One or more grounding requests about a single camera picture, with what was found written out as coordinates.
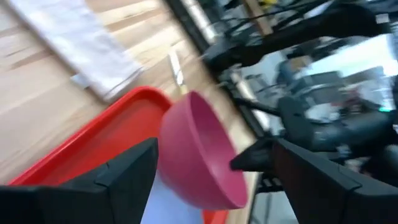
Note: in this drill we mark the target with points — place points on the pink plastic bowl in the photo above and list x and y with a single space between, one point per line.
199 149

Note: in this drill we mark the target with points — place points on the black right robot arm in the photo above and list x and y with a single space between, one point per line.
311 28

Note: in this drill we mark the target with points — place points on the pale cloth napkin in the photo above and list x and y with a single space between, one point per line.
81 40

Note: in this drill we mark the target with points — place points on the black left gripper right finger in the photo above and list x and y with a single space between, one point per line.
326 199

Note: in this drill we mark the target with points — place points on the lavender round plate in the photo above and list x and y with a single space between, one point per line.
168 208

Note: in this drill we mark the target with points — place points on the red plastic tray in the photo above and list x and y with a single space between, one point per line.
118 130

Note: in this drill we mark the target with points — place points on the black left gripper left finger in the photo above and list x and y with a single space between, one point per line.
93 202

